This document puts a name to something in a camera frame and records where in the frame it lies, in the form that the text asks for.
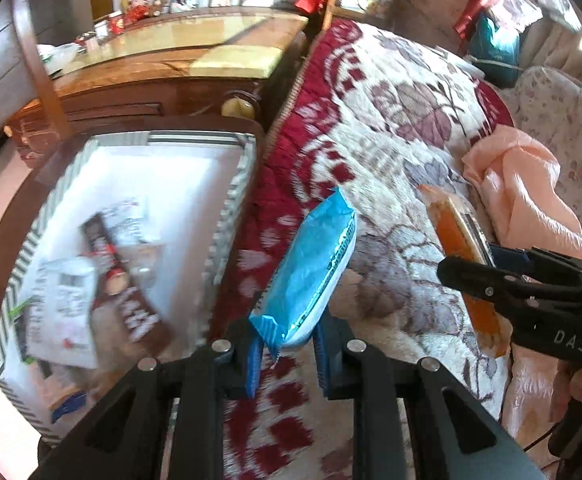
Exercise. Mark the wooden chair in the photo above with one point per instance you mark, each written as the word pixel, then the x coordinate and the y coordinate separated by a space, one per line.
pixel 46 75

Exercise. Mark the clear plastic bag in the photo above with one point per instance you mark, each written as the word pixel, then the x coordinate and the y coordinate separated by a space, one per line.
pixel 536 0

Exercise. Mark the blue snack packet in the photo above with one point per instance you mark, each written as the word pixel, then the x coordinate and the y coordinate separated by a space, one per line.
pixel 311 270

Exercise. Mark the red plush toy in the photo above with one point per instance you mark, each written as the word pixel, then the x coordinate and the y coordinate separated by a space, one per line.
pixel 138 7

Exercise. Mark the white floral quilt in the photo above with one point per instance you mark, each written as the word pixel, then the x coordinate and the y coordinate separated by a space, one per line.
pixel 561 105

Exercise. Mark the red white floral blanket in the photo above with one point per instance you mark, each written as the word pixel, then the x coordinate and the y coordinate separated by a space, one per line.
pixel 396 110

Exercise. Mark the white barcode snack packet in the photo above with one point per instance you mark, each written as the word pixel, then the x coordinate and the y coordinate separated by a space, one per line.
pixel 66 310

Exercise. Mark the clear cookie packet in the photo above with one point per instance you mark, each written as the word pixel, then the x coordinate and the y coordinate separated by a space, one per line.
pixel 146 262

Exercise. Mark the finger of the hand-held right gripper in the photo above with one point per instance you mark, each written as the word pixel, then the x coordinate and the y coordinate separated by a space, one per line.
pixel 508 253
pixel 471 275

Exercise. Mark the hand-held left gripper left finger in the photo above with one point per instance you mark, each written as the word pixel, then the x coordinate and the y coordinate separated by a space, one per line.
pixel 252 365

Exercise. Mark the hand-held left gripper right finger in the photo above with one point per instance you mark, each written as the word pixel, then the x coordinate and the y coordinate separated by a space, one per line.
pixel 323 360

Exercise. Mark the peach cloth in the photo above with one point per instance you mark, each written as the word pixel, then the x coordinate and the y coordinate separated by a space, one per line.
pixel 521 195

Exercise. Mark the orange snack packet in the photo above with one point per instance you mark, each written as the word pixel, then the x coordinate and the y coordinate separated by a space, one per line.
pixel 486 320

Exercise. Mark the dark brown snack packet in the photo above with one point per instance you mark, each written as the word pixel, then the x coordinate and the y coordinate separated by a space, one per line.
pixel 131 310

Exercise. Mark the white red-print snack packet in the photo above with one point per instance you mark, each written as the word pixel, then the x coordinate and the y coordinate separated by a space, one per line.
pixel 126 217

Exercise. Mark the red tin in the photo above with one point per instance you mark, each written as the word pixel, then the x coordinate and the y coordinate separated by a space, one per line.
pixel 116 22

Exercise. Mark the green-edged dark snack packet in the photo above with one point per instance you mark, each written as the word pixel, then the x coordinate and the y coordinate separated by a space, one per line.
pixel 21 306

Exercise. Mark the white plastic bag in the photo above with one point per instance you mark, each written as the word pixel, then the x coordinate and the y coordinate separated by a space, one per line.
pixel 61 55

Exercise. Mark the teal bag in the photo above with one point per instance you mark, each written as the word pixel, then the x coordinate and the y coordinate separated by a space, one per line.
pixel 496 45

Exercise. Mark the striped cardboard box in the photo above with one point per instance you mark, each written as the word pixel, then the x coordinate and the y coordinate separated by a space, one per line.
pixel 171 170

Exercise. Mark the wooden table with glass top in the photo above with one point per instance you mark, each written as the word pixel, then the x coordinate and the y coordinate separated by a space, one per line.
pixel 171 50

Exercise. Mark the blue white cracker packet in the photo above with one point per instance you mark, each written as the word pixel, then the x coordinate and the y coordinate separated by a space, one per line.
pixel 71 405

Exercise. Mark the brown bear toy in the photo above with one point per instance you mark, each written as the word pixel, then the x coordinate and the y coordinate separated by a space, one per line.
pixel 160 6

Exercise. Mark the glass jar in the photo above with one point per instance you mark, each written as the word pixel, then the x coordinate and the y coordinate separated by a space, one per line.
pixel 100 30

